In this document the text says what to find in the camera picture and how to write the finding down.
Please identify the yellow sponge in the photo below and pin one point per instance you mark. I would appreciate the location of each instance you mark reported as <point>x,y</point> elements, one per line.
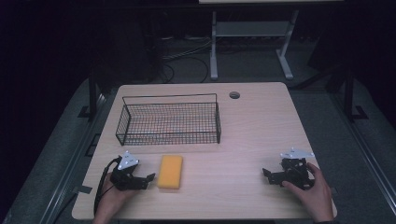
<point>170,171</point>

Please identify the person's right hand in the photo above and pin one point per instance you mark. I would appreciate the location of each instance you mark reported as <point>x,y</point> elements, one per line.
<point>316,194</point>

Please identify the person's left hand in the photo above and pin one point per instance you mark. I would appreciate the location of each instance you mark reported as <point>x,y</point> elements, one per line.
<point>112,200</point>

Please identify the black metal post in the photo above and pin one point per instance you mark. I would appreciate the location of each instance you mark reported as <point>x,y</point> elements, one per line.
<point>349,96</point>
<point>92,93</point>

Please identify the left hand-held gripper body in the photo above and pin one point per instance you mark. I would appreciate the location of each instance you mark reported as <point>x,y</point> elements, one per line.
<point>124,179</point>

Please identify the white metal stand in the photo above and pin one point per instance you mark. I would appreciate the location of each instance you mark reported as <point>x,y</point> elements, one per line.
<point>250,29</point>

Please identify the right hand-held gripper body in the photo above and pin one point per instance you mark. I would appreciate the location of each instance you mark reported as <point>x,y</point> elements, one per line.
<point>295,172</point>

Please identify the grey metal floor rail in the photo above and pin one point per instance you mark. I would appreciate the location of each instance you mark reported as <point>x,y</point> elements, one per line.
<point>70,161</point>
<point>364,149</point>

